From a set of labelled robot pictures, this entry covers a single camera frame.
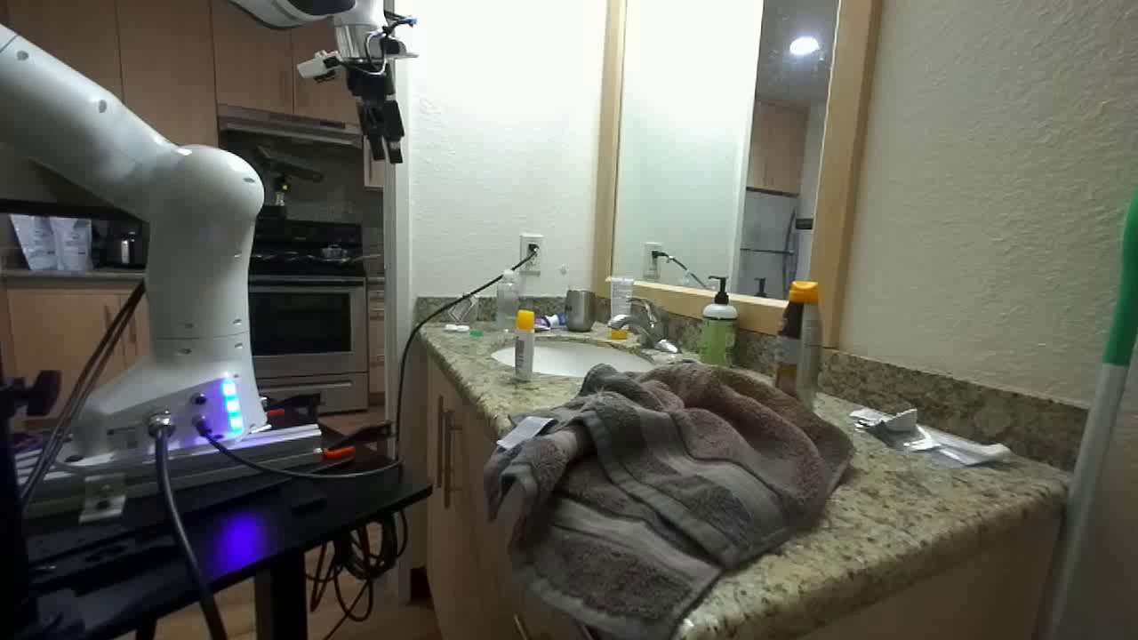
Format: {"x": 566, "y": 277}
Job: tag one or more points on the crumpled silver wrapper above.
{"x": 886, "y": 424}

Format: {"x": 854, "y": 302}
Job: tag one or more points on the steel range hood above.
{"x": 289, "y": 129}

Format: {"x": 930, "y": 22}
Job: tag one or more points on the dark bottle with yellow lid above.
{"x": 801, "y": 344}

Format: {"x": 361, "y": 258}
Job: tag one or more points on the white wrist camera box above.
{"x": 361, "y": 42}

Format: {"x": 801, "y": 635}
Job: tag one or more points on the stainless steel oven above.
{"x": 308, "y": 316}

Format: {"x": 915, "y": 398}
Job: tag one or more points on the clear plastic bottle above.
{"x": 510, "y": 302}

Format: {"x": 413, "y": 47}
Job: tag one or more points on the black robot table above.
{"x": 227, "y": 536}

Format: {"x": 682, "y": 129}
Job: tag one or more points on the small items on counter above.
{"x": 961, "y": 451}

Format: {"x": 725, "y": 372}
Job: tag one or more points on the white wall outlet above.
{"x": 530, "y": 249}

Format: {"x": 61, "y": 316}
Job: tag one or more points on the grey metal cup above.
{"x": 577, "y": 311}

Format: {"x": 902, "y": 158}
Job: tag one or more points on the wooden kitchen wall cabinets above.
{"x": 154, "y": 57}

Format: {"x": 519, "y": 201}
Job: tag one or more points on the small yellow cap bottle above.
{"x": 523, "y": 345}

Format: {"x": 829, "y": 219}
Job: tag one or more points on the grey brown towel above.
{"x": 662, "y": 484}

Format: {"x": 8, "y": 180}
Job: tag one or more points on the white sink basin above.
{"x": 570, "y": 356}

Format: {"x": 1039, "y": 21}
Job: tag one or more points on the chrome faucet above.
{"x": 643, "y": 322}

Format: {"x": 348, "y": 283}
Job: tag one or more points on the wood framed mirror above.
{"x": 713, "y": 155}

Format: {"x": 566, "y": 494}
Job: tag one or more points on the green soap pump bottle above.
{"x": 717, "y": 334}

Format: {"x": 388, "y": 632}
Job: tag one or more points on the white towel label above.
{"x": 523, "y": 431}

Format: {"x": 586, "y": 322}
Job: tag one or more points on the wooden vanity cabinet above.
{"x": 457, "y": 521}

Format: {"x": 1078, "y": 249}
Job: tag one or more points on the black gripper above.
{"x": 374, "y": 97}

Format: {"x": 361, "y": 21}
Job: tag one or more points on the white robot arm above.
{"x": 180, "y": 238}

